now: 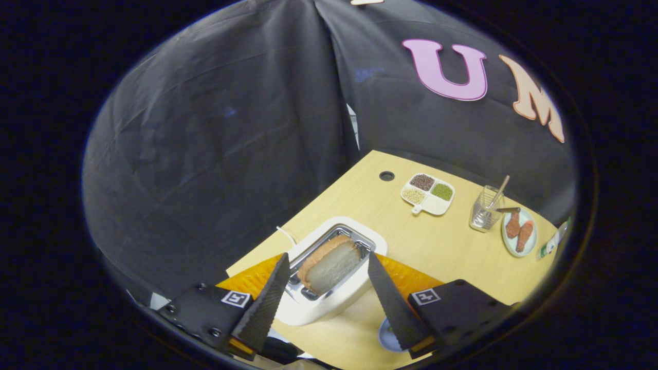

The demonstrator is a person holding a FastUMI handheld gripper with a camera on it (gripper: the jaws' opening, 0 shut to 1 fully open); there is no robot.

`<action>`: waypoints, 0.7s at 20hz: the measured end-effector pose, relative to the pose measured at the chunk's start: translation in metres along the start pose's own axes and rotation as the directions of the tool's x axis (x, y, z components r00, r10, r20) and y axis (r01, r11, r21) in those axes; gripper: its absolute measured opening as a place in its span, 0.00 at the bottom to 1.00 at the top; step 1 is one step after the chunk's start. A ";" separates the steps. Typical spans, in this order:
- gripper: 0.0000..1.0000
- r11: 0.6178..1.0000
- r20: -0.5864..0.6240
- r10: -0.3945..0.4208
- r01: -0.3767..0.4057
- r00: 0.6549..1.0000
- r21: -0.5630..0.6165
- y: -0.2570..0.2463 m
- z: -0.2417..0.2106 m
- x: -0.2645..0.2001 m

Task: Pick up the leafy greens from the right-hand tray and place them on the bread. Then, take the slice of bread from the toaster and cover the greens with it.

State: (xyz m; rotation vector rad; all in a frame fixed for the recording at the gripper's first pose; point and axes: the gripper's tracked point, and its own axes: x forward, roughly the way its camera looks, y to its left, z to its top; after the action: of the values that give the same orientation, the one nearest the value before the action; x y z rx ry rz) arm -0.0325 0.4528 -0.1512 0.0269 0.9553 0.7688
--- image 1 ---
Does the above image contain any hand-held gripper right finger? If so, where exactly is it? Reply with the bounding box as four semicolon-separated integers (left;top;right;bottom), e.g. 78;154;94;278
368;251;516;359

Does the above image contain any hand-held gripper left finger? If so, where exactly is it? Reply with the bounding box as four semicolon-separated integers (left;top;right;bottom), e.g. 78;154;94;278
158;252;291;356

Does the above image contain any brown crust bread slice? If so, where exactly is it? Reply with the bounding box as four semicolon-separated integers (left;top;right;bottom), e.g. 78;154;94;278
297;235;362;296

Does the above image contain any blue plate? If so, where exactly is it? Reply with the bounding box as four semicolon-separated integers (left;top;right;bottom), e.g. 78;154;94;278
378;317;407;353

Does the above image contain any cream white toaster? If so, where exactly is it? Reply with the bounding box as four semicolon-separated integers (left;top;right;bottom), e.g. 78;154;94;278
275;216;388;327

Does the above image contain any white divided condiment dish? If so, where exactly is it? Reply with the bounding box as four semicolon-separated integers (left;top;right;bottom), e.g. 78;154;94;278
400;173;455;216

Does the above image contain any pale green plate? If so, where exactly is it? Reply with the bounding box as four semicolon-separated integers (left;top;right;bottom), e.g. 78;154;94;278
501;207;538;257

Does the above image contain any light wooden utensil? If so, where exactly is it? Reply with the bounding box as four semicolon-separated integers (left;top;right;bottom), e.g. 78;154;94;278
486;175;510;211

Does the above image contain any clear plastic water bottle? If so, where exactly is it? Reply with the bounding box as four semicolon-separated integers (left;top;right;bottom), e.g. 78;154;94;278
536;218;570;260

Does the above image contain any black backdrop cloth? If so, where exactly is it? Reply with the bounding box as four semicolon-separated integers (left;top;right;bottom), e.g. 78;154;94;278
82;0;576;309

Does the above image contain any metal wire utensil holder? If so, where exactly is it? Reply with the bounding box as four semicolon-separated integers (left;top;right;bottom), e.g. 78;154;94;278
469;186;505;233

